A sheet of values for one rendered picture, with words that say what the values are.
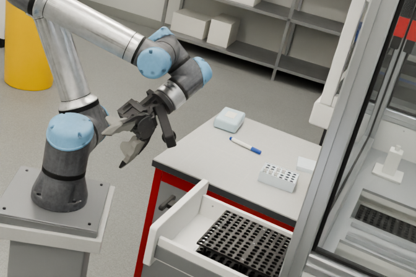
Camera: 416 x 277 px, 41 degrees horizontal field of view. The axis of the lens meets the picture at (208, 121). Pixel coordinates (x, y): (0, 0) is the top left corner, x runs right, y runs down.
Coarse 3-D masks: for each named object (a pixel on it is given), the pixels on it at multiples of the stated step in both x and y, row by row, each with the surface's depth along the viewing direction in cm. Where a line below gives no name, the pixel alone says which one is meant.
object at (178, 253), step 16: (208, 208) 150; (224, 208) 148; (192, 224) 147; (208, 224) 148; (272, 224) 144; (160, 240) 129; (176, 240) 139; (192, 240) 141; (288, 240) 143; (160, 256) 130; (176, 256) 128; (192, 256) 127; (192, 272) 128; (208, 272) 126; (224, 272) 124
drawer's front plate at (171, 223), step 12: (204, 180) 151; (192, 192) 144; (204, 192) 151; (180, 204) 138; (192, 204) 144; (168, 216) 132; (180, 216) 139; (192, 216) 148; (156, 228) 127; (168, 228) 134; (180, 228) 143; (156, 240) 129
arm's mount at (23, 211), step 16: (16, 176) 160; (32, 176) 162; (16, 192) 152; (96, 192) 162; (0, 208) 144; (16, 208) 145; (32, 208) 147; (96, 208) 154; (16, 224) 143; (32, 224) 143; (48, 224) 143; (64, 224) 144; (80, 224) 145; (96, 224) 147
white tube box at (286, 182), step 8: (272, 168) 195; (280, 168) 196; (264, 176) 191; (272, 176) 190; (280, 176) 191; (288, 176) 192; (296, 176) 193; (272, 184) 191; (280, 184) 190; (288, 184) 189
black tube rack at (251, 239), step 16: (224, 224) 139; (240, 224) 140; (256, 224) 142; (224, 240) 133; (240, 240) 135; (256, 240) 136; (272, 240) 137; (208, 256) 131; (224, 256) 128; (240, 256) 129; (256, 256) 130; (272, 256) 131; (240, 272) 128; (256, 272) 129; (272, 272) 126
